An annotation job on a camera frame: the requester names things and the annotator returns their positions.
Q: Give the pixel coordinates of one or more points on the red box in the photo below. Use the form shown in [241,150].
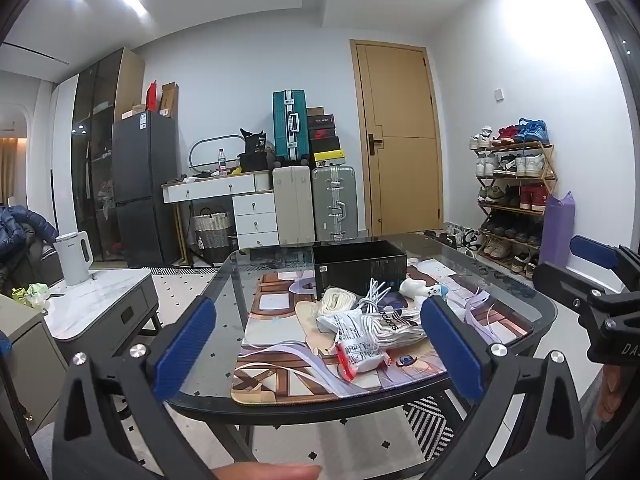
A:
[151,97]

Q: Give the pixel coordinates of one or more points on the black bag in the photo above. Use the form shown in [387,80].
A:
[252,152]

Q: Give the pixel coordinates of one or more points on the wooden shoe rack with shoes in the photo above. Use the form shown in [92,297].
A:
[530,132]

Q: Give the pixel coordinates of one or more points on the grey low cabinet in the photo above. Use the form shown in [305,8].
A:
[30,370]

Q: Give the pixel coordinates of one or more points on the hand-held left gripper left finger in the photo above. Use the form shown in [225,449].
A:
[185,345]

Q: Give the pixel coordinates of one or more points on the dark grey fridge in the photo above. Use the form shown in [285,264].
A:
[145,185]

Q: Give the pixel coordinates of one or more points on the pale green crumpled item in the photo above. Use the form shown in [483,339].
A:
[32,294]

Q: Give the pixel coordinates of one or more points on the black white striped rug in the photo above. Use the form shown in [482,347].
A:
[430,425]

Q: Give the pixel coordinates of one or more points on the beige suitcase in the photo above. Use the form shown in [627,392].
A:
[295,205]

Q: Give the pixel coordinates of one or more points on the beige curtain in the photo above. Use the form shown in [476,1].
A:
[7,170]

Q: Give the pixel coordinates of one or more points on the white drawer chest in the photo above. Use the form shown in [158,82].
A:
[256,220]

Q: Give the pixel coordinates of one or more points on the blue puffer jacket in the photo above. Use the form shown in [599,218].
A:
[25,225]

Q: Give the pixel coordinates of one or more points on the white sock packet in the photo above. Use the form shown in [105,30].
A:
[402,327]

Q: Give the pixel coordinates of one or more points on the pile of loose shoes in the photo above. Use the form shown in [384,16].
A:
[452,237]

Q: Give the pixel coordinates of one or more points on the brown shoe box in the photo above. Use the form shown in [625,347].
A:
[315,111]

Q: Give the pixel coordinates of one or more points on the brown cardboard box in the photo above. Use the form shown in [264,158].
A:
[169,100]

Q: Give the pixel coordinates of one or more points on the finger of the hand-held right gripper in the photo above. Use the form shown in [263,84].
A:
[565,285]
[592,251]

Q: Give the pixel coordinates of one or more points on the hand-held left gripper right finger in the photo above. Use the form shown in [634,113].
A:
[450,345]

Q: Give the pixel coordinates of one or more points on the purple yoga mat bag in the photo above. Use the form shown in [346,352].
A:
[556,240]

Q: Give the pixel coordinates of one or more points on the plastic water bottle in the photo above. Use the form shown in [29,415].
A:
[222,162]

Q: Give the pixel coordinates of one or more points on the white dressing table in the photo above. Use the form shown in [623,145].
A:
[210,189]

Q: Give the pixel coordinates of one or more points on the grey side table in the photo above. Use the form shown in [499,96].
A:
[105,305]

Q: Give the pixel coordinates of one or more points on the teal suitcase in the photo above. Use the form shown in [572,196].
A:
[287,125]

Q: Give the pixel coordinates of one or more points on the white electric kettle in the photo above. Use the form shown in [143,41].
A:
[72,260]

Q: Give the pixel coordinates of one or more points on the wicker basket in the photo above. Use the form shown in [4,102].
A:
[212,237]

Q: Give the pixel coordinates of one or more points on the wooden door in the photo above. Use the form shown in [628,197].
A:
[400,110]

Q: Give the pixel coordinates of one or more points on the person's left hand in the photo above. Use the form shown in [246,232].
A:
[270,473]

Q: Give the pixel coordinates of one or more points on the silver suitcase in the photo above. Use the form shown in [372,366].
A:
[332,200]

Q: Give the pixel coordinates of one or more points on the white printed pouch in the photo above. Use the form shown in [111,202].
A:
[345,326]

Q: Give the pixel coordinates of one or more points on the cartoon printed desk mat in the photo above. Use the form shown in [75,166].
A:
[280,375]

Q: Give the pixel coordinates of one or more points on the black cardboard box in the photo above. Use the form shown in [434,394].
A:
[350,275]

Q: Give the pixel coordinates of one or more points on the oval mirror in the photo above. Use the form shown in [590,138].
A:
[197,146]

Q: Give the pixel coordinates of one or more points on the black yellow shoe box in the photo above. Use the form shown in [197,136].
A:
[326,159]

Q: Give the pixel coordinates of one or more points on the tall glass door cabinet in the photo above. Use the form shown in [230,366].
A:
[100,160]

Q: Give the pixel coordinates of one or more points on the white plush toy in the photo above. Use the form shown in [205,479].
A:
[417,290]

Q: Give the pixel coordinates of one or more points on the glass table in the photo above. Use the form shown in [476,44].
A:
[220,320]

